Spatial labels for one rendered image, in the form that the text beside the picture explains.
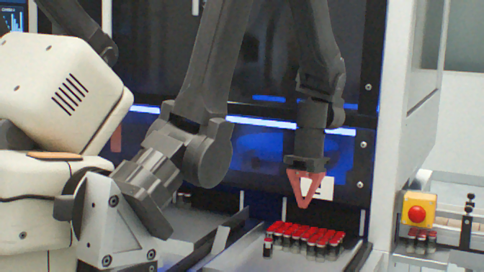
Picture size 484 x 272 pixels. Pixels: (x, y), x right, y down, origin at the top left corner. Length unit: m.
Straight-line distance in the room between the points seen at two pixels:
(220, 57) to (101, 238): 0.28
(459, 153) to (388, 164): 4.67
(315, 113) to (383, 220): 0.47
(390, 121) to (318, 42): 0.47
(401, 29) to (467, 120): 4.67
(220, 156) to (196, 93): 0.09
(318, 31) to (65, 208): 0.52
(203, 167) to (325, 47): 0.37
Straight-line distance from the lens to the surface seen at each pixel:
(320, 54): 1.08
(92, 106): 0.89
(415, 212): 1.49
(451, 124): 6.13
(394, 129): 1.49
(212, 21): 0.83
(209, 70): 0.82
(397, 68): 1.47
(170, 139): 0.83
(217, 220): 1.69
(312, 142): 1.15
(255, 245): 1.53
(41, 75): 0.86
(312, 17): 1.03
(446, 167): 6.20
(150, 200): 0.75
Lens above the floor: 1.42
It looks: 11 degrees down
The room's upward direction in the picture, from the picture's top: 3 degrees clockwise
